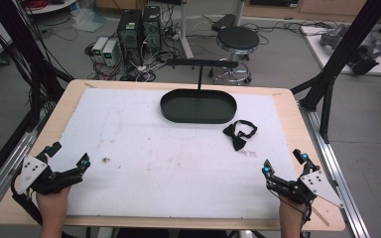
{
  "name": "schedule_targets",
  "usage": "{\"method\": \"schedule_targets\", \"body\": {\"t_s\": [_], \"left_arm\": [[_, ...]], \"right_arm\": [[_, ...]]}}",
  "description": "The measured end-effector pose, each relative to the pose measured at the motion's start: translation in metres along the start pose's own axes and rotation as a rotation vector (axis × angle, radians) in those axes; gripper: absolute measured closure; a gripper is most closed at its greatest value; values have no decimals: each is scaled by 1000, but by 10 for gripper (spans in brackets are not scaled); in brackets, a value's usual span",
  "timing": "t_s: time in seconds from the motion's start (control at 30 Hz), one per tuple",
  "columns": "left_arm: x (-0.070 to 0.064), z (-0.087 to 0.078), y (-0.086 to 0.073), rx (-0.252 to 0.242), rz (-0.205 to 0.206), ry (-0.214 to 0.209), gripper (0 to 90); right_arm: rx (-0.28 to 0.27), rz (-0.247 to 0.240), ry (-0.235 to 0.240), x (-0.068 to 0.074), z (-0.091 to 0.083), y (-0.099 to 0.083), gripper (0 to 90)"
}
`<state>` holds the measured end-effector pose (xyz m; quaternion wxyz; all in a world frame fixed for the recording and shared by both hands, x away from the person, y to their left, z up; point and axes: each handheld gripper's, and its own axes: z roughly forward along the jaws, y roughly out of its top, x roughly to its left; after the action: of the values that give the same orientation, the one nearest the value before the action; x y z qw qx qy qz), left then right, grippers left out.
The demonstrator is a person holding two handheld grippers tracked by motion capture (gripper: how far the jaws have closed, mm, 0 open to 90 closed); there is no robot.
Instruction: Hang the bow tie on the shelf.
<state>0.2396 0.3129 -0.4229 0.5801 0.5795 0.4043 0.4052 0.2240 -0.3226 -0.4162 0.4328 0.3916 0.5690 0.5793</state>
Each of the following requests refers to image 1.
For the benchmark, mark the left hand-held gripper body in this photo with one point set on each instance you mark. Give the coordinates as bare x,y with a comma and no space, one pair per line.
29,172

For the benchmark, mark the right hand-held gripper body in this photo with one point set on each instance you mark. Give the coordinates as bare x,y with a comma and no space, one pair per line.
320,188

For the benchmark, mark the black bow tie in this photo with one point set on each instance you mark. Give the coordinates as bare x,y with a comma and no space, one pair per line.
238,142

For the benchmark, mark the black stand with oval tray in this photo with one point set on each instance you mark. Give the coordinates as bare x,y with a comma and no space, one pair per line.
198,109

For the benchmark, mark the person's right hand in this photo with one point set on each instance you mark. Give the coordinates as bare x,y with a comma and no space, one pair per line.
289,214

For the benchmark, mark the person's left hand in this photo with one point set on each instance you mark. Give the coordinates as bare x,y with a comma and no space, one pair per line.
53,206

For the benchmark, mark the white table mat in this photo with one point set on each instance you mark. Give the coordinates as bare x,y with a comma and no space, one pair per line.
145,185

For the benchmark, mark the white power supply unit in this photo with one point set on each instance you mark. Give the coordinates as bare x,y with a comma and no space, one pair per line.
110,53
98,48

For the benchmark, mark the white floor board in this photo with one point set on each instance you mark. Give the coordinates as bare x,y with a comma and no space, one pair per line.
314,46

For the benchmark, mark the grey machine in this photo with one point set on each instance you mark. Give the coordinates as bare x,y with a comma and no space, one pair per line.
367,53

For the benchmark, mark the black round stool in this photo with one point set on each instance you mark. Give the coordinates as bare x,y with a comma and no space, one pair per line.
238,39

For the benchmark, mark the clear plastic bag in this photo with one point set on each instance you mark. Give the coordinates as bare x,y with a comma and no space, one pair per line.
87,18

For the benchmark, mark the black computer tower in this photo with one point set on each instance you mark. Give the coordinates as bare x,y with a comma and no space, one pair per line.
152,29
129,33

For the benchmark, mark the white round table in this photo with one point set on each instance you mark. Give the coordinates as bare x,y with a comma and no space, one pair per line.
53,7

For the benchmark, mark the black flat device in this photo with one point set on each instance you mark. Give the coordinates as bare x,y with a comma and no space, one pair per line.
223,22

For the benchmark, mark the white desk leg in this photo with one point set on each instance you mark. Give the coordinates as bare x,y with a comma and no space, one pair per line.
185,33

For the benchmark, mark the aluminium rail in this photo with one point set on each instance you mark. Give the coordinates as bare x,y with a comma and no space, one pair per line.
10,162
330,155

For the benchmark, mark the black metal frame post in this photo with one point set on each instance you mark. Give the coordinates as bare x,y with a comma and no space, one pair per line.
29,56
344,49

